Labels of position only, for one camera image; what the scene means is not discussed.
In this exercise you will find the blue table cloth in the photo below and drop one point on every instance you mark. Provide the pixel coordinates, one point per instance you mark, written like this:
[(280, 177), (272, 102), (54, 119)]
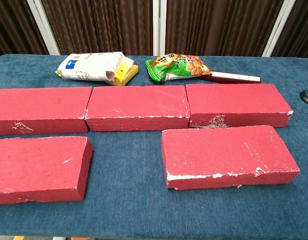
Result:
[(133, 200)]

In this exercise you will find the dark brown pleated curtain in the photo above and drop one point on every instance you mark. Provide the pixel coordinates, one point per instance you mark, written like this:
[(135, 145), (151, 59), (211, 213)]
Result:
[(299, 27), (98, 25), (219, 25), (13, 27)]

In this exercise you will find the yellow sponge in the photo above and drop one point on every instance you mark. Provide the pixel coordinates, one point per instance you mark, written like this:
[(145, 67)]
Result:
[(130, 73)]

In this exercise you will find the white metal frame post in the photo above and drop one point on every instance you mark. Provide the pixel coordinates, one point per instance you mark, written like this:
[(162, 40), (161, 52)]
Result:
[(277, 27), (159, 25), (44, 27)]

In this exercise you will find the white snack package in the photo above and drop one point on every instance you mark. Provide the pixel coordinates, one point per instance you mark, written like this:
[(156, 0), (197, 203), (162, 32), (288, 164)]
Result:
[(91, 65)]

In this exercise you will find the green orange snack bag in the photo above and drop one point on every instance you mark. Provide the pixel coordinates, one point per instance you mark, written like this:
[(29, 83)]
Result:
[(178, 65)]

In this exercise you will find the red foam brick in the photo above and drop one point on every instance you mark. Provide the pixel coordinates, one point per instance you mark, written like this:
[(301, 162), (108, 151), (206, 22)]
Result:
[(41, 105), (236, 102), (36, 167), (224, 152), (136, 105)]

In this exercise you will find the red white flat box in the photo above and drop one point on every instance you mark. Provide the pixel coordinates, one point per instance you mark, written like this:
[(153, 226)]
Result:
[(234, 78)]

